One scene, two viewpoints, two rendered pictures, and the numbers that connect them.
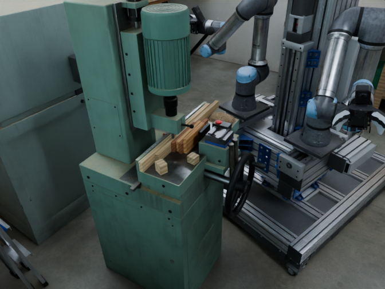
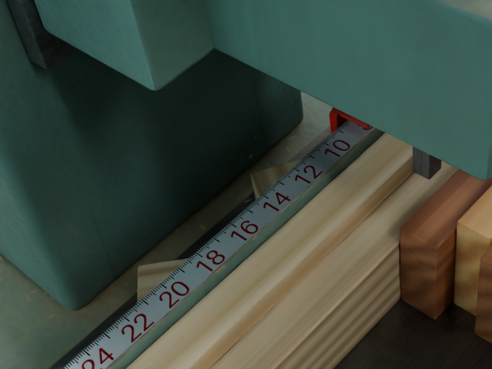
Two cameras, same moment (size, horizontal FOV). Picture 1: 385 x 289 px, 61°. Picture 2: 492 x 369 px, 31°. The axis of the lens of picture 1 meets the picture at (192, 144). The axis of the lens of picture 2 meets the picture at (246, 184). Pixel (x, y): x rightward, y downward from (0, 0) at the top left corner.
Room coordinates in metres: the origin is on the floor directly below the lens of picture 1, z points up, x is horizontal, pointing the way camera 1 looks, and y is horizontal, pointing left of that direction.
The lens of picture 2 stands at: (0.98, 0.06, 1.23)
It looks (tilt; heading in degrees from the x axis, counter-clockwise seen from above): 45 degrees down; 21
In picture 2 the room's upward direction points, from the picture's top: 11 degrees counter-clockwise
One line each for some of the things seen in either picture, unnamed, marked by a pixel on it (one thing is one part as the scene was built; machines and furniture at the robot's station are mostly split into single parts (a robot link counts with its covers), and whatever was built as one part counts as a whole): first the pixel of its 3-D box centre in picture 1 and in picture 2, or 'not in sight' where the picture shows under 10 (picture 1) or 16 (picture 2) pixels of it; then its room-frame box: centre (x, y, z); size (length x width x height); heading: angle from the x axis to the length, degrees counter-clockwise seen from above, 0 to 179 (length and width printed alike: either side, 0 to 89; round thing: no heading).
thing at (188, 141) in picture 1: (194, 137); not in sight; (1.27, -0.01, 0.94); 0.17 x 0.02 x 0.07; 149
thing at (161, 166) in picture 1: (161, 167); not in sight; (1.08, 0.13, 0.92); 0.04 x 0.04 x 0.05; 35
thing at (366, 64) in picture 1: (362, 73); not in sight; (1.36, -0.75, 1.19); 0.15 x 0.12 x 0.55; 65
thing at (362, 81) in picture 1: (361, 93); not in sight; (1.12, -0.64, 1.21); 0.11 x 0.08 x 0.09; 155
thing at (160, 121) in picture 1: (168, 121); (388, 4); (1.26, 0.10, 1.03); 0.14 x 0.07 x 0.09; 59
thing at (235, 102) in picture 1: (244, 98); not in sight; (1.80, -0.32, 0.87); 0.15 x 0.15 x 0.10
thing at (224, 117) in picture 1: (222, 116); not in sight; (1.49, -0.16, 0.92); 0.14 x 0.09 x 0.04; 59
